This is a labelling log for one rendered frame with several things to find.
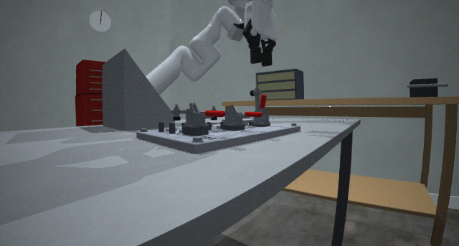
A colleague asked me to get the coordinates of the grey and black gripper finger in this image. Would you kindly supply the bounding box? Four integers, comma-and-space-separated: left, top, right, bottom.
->
261, 39, 276, 67
242, 19, 262, 64

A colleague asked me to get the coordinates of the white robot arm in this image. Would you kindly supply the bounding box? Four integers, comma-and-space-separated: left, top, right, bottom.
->
146, 0, 252, 95

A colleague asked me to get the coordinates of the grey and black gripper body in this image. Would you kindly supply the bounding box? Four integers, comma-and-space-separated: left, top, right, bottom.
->
244, 0, 278, 42

